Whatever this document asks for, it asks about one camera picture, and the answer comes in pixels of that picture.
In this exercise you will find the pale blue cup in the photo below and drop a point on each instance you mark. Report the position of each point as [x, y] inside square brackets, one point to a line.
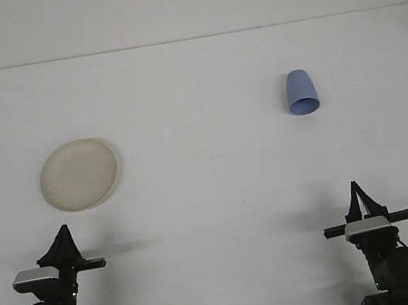
[299, 87]

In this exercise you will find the pale round plate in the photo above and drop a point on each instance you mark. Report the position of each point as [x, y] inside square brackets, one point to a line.
[78, 175]

